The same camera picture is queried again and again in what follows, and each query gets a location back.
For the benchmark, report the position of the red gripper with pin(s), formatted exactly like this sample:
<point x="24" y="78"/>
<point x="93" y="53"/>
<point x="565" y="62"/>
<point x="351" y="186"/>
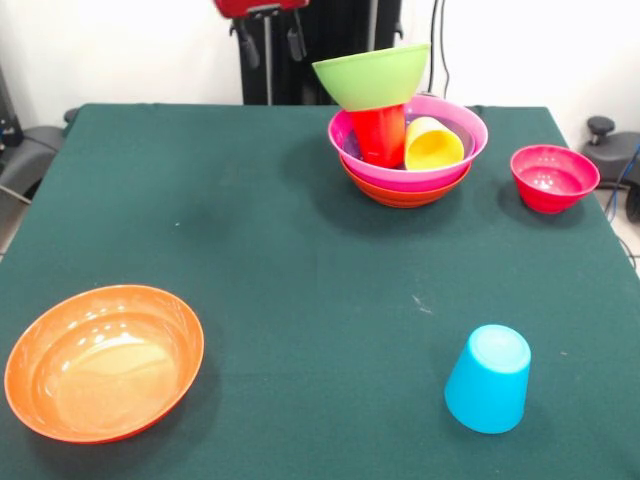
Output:
<point x="260" y="6"/>

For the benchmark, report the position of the green bowl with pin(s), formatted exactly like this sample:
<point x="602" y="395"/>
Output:
<point x="370" y="80"/>

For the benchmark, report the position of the red cup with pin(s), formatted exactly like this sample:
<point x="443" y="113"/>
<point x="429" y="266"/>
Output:
<point x="380" y="135"/>

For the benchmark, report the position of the yellow cup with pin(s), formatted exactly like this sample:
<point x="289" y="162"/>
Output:
<point x="432" y="147"/>

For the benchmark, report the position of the orange bowl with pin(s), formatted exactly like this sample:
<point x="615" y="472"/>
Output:
<point x="390" y="196"/>
<point x="102" y="365"/>

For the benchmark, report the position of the large pink bowl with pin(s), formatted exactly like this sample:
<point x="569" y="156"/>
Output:
<point x="470" y="125"/>

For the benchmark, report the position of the purple bowl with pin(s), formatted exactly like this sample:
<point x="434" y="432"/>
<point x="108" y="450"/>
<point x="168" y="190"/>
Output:
<point x="467" y="140"/>

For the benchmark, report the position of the dark green tablecloth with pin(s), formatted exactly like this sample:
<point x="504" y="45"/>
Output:
<point x="300" y="250"/>

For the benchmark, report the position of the black caster leg with knob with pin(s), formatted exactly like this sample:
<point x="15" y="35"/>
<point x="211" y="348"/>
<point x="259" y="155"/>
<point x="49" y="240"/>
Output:
<point x="612" y="150"/>
<point x="30" y="150"/>

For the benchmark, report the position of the small crimson bowl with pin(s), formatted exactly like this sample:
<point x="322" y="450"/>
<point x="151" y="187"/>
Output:
<point x="554" y="185"/>

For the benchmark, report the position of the light blue cup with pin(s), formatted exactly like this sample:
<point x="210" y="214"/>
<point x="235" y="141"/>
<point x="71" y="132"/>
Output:
<point x="487" y="380"/>

